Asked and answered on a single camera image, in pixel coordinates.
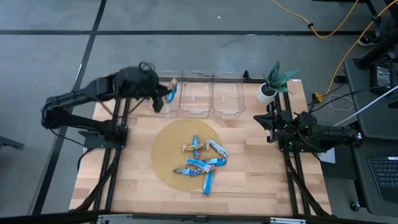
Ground black aluminium table beam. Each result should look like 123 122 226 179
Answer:
0 211 398 224

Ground clear plastic bin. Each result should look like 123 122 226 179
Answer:
146 68 183 119
212 70 246 119
179 68 214 119

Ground dark grey desk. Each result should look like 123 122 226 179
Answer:
343 57 398 217

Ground red and blue Chewy bar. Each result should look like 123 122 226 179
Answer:
192 134 201 160
185 157 216 174

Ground black desk leg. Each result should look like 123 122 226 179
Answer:
353 34 398 71

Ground silver aluminium bracket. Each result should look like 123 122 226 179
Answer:
96 213 134 224
269 217 307 224

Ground black aluminium frame rails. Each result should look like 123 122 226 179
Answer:
70 93 131 212
273 91 332 217

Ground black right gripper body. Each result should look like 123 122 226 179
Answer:
266 101 289 144

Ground round woven yellow placemat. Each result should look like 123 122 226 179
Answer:
151 119 225 193

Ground blue and brown Chewy bar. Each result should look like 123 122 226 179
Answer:
172 167 203 177

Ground black keyboard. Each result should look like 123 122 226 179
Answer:
368 156 398 203

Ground silver granola bar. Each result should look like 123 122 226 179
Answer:
205 139 229 158

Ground white rod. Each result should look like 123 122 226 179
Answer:
333 92 398 127

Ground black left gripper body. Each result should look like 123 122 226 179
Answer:
116 65 171 101

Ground thin white cable loop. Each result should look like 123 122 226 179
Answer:
328 94 355 112

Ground blue and orange granola bar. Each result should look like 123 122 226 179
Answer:
166 77 178 105

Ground yellow extension cable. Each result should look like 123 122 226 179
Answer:
271 0 361 40
313 0 398 103

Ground white paper sheet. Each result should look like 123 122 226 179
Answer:
318 147 336 164

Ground snake plant in white pot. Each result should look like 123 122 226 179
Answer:
256 60 299 105

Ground black aluminium cross rail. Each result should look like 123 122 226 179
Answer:
152 70 265 84

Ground black cable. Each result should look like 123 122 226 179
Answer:
306 83 398 113

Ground person's shoe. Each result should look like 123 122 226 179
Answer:
356 34 384 47

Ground black power brick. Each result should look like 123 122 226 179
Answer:
369 61 394 94

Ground blue chocolate chip granola bar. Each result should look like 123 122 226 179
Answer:
201 171 215 196

